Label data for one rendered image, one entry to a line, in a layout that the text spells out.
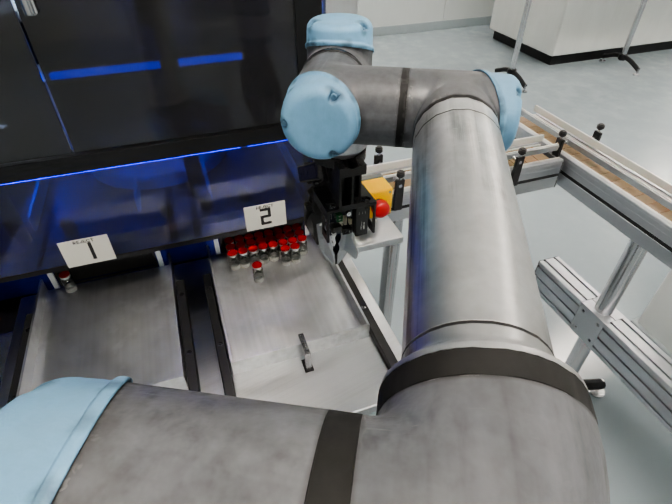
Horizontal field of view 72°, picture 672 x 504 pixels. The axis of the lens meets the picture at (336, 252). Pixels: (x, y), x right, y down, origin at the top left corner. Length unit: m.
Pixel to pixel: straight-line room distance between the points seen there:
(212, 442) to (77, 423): 0.05
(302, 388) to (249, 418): 0.66
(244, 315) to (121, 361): 0.24
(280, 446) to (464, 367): 0.08
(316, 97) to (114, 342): 0.69
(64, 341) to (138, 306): 0.14
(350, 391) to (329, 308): 0.20
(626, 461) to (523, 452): 1.83
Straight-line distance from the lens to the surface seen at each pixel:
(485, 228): 0.27
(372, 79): 0.45
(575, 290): 1.65
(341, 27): 0.53
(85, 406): 0.20
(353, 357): 0.87
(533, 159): 1.45
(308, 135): 0.44
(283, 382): 0.84
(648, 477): 2.02
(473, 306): 0.23
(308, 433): 0.17
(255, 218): 0.96
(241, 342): 0.91
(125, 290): 1.08
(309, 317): 0.93
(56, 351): 1.02
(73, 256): 0.99
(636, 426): 2.11
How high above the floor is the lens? 1.58
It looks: 40 degrees down
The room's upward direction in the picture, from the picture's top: straight up
